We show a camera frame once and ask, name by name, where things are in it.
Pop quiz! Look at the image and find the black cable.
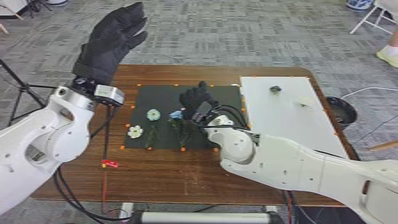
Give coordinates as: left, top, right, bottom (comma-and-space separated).
51, 165, 138, 224
209, 104, 252, 130

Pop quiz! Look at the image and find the black tripod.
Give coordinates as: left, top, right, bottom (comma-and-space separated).
0, 59, 58, 128

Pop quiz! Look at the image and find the blue flower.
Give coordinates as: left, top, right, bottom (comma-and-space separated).
167, 110, 193, 149

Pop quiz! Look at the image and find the white flower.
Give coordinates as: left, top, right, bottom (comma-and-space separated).
126, 124, 145, 140

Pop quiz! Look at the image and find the pale grey bar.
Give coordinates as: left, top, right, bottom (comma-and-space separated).
126, 210, 287, 224

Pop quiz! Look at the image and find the black bucket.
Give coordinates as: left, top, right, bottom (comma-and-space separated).
323, 96, 358, 131

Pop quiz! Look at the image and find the wooden stick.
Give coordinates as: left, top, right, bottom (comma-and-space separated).
367, 139, 398, 152

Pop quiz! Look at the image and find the white chair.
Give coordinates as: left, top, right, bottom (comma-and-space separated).
348, 0, 398, 36

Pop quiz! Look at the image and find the person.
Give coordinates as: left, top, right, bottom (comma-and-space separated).
373, 28, 398, 70

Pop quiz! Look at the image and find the dark mat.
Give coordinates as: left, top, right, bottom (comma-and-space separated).
120, 84, 248, 151

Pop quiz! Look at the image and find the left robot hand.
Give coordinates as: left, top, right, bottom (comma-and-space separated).
71, 1, 151, 86

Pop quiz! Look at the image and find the white sheet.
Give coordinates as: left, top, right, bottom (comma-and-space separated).
238, 75, 351, 160

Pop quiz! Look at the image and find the pale green flower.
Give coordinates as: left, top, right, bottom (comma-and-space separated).
143, 108, 163, 149

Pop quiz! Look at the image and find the cream flower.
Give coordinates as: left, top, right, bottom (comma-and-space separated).
294, 96, 316, 109

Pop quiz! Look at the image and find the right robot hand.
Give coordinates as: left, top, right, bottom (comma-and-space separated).
177, 80, 222, 120

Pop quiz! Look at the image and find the white cable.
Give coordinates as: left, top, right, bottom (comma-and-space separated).
339, 85, 398, 101

